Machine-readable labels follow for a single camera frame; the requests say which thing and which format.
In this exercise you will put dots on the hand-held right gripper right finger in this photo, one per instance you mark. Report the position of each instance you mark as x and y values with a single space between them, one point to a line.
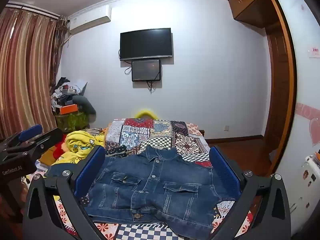
225 172

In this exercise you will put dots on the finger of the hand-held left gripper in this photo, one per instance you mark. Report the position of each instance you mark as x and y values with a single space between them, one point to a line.
31 130
48 140

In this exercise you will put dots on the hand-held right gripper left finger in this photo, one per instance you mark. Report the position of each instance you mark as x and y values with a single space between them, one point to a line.
90 173

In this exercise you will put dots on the blue denim jacket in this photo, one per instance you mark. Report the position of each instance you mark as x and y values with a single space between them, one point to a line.
155 180

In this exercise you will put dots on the red orange plush toy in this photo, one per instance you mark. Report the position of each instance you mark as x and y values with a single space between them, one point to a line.
53 153

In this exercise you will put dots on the yellow cartoon blanket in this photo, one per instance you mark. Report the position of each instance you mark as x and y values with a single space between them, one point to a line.
77 145

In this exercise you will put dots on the green patterned cloth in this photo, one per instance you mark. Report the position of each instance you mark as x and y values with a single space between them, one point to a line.
72 122

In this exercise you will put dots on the black dotted cloth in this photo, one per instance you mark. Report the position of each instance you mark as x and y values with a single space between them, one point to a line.
117 151

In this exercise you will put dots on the orange box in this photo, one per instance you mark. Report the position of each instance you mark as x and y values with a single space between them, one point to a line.
69 109

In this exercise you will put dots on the pile of clutter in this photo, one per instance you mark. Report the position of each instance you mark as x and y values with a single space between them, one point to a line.
67 92

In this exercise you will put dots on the grey cushion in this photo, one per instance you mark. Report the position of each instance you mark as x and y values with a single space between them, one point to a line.
85 103

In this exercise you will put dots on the patchwork printed blanket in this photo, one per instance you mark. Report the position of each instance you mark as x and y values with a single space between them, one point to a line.
185 140

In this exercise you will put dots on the striped brown curtain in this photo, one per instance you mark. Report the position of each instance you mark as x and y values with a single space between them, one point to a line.
25 75

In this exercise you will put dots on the white appliance with stickers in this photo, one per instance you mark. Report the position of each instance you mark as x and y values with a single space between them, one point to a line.
303 192

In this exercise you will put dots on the yellow plastic object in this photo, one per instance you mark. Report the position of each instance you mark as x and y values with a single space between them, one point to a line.
145 112

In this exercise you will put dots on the wooden door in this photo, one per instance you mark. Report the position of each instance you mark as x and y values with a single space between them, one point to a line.
277 92

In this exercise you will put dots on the white wardrobe door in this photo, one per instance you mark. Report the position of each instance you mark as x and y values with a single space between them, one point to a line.
305 92

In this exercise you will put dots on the white air conditioner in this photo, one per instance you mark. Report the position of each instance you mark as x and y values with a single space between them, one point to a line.
90 20

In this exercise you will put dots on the red label sticker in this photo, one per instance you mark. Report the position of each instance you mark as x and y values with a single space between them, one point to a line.
314 52

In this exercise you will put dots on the wooden overhead cabinet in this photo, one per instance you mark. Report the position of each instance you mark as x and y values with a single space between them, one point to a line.
250 2

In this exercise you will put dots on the white wall socket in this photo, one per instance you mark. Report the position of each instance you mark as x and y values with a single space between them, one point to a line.
226 127

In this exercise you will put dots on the wooden bed frame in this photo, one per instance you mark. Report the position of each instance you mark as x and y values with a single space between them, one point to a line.
202 133

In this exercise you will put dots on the small black wall monitor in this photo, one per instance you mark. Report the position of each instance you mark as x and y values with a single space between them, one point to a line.
146 70

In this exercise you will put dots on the black wall television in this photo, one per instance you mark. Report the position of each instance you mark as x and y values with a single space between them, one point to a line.
146 44

